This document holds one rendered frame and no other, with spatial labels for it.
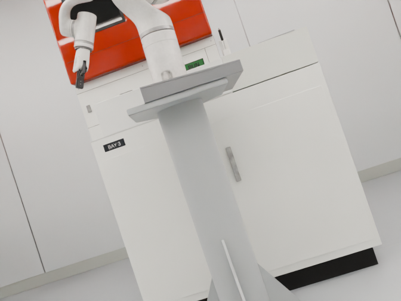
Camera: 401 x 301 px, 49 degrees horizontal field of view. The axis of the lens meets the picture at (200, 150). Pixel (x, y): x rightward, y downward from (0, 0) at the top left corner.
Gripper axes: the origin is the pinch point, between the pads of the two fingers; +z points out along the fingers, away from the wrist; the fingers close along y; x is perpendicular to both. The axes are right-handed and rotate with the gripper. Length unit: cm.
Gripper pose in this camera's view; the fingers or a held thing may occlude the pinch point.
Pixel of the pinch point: (79, 83)
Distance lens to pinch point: 205.9
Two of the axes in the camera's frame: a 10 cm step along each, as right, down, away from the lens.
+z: -1.0, 9.9, -0.4
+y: 4.8, 0.1, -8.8
